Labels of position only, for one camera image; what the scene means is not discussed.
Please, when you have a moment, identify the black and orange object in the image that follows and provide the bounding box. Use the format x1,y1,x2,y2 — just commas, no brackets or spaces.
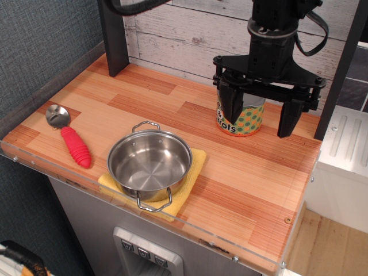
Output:
1,240,50,276

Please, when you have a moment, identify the peas and carrots can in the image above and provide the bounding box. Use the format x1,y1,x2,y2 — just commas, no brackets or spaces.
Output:
216,91,266,137

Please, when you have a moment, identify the dark grey right post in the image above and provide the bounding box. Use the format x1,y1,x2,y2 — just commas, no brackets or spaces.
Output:
314,0,367,141

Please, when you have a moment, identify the stainless steel pot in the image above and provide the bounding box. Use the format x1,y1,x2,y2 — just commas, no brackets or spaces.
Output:
107,121,193,213

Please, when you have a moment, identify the red handled metal scoop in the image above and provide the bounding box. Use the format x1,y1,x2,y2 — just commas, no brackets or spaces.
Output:
45,104,92,168

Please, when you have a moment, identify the white toy sink unit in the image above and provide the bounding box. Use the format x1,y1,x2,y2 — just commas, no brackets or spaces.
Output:
303,41,368,233

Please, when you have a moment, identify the yellow cloth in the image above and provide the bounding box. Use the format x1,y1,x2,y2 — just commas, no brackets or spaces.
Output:
98,148,206,222

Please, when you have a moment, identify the clear acrylic edge guard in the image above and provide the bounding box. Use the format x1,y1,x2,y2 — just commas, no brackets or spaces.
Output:
1,142,286,275

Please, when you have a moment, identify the grey toy fridge front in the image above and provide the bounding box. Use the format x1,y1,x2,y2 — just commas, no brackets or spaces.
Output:
50,178,259,275

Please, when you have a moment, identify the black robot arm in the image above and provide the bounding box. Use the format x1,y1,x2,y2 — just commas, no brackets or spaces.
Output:
213,1,329,138

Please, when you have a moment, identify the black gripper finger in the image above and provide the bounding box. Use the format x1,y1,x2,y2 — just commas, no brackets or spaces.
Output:
220,75,244,124
277,99,304,138

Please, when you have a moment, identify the black cable loop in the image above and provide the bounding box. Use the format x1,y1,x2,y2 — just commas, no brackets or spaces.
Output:
294,7,329,57

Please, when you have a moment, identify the silver dispenser panel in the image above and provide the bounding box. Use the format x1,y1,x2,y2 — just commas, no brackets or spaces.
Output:
113,227,184,275

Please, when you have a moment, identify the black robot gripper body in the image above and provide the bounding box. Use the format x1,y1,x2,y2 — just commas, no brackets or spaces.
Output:
213,27,326,111

